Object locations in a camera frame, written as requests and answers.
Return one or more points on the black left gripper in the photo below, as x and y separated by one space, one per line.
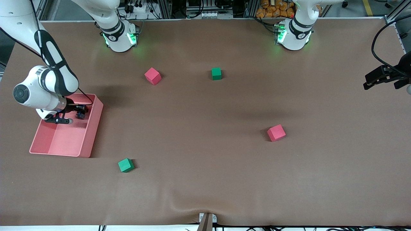
403 69

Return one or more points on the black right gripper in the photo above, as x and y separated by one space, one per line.
72 108

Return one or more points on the orange capped black button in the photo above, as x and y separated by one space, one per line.
83 113

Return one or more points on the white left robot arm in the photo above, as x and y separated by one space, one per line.
293 40

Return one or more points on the pink plastic bin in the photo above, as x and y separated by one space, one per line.
69 141

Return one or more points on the green foam cube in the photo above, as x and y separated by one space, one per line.
216 73
125 165

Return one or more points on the pink foam cube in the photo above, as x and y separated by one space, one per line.
276 133
152 76

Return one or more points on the white power strip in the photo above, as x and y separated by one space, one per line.
138 8

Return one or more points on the orange bag pile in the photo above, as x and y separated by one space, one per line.
273 9

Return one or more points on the brown table cover mat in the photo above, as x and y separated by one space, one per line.
205 186

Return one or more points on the white connector block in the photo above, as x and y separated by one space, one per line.
208 15

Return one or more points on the aluminium frame post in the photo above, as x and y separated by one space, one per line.
251 8
389 20
165 8

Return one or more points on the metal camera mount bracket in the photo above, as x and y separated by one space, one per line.
206 224

